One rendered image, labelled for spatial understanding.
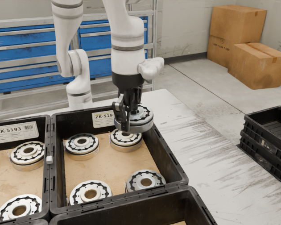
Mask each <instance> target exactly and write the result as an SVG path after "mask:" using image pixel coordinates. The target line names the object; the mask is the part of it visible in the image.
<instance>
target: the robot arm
mask: <svg viewBox="0 0 281 225"><path fill-rule="evenodd" d="M102 1H103V4H104V7H105V10H106V13H107V17H108V21H109V24H110V28H111V42H112V51H111V65H112V82H113V84H114V85H116V86H117V87H118V89H119V90H118V100H117V102H114V101H113V102H112V108H113V112H114V115H115V119H116V121H120V122H121V131H122V132H123V133H129V132H130V114H137V110H138V105H139V104H141V96H142V88H143V83H144V81H145V79H154V78H156V77H157V75H158V74H159V73H160V72H161V71H162V69H163V68H164V59H163V58H161V57H157V58H152V59H145V51H144V23H143V21H142V19H140V18H139V17H135V16H129V15H128V13H127V10H126V7H125V5H126V4H137V3H142V2H145V1H146V0H102ZM51 4H52V12H53V19H54V27H55V35H56V57H57V66H58V71H59V73H60V75H61V76H62V77H72V76H77V75H78V76H77V78H76V79H75V80H73V81H72V82H70V83H69V84H67V86H66V92H67V97H68V101H69V107H70V111H73V110H80V109H87V108H93V102H92V95H91V82H90V72H89V61H88V57H87V54H86V52H85V51H84V50H83V49H77V50H70V51H68V49H69V45H70V42H71V39H72V38H73V36H74V35H75V33H76V31H77V30H78V28H79V26H80V24H81V22H82V19H83V0H51ZM126 106H128V107H126ZM126 112H127V114H126Z"/></svg>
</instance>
